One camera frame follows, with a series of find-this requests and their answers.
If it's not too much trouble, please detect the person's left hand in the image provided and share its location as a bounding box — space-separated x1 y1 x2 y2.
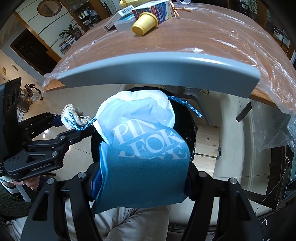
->
12 176 41 190

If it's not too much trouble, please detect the blue white carton box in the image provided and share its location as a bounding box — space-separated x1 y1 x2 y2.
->
132 0 174 23

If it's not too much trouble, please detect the white tissue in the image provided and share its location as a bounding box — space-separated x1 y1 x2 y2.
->
60 104 93 132

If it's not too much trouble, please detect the grey table edge trim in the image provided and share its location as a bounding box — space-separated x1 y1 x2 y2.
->
57 52 260 98

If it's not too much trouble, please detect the white blue medicine box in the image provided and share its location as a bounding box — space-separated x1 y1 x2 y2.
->
103 6 136 32

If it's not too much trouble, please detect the potted plant left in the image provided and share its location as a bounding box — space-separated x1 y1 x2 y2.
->
59 20 83 40

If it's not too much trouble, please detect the blue drawstring bag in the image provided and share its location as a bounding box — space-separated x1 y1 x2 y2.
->
91 89 201 214

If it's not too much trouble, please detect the yellow paper cup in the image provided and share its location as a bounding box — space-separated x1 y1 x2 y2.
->
132 12 159 36

